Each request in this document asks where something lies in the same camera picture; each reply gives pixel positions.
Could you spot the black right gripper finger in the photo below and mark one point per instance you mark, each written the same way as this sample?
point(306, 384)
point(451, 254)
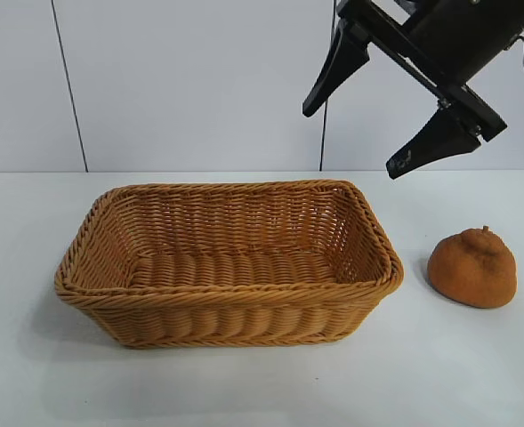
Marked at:
point(337, 71)
point(439, 142)

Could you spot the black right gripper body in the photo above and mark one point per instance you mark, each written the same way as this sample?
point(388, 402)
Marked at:
point(466, 35)

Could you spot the bumpy orange fruit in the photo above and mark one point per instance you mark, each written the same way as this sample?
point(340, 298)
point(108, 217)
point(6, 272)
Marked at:
point(473, 271)

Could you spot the tan woven wicker basket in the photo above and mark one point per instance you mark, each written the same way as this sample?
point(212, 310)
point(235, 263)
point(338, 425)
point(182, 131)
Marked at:
point(226, 276)

